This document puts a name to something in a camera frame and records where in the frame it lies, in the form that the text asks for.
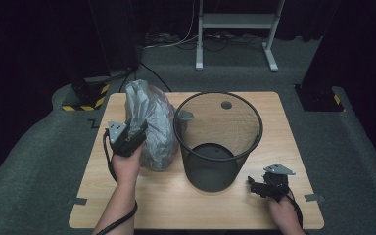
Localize grey plastic trash bag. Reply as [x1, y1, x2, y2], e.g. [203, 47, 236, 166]
[124, 78, 195, 172]

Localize grey tape piece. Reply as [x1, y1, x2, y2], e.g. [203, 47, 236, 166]
[304, 193, 327, 203]
[66, 197, 88, 207]

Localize black mesh waste bin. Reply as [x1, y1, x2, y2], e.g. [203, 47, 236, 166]
[172, 91, 264, 193]

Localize person's left hand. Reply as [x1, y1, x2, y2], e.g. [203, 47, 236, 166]
[110, 144, 145, 188]

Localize yellow-black striped stand base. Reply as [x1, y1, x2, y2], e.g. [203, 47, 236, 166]
[293, 83, 348, 113]
[61, 82, 112, 113]

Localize white floor cable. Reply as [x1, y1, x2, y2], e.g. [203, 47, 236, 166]
[142, 0, 200, 51]

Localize hand-held gripper black cable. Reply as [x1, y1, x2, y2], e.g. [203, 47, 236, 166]
[95, 128, 139, 235]
[286, 188, 308, 235]

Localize bundle of black floor cables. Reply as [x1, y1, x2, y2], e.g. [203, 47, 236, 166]
[144, 31, 266, 53]

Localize right hand-held gripper black cable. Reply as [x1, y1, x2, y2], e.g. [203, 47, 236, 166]
[286, 188, 308, 235]

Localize white metal stand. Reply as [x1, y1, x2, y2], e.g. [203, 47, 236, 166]
[194, 0, 287, 73]

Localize person's right hand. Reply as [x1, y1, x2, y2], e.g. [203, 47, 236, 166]
[267, 193, 299, 230]

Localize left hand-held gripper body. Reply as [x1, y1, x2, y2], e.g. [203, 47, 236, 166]
[107, 120, 145, 158]

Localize left hand-held gripper black cable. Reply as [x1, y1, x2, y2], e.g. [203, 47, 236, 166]
[95, 128, 139, 235]

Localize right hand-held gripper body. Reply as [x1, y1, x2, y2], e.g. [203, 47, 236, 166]
[259, 163, 297, 203]

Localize black floor cable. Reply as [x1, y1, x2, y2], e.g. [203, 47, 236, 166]
[118, 61, 173, 94]

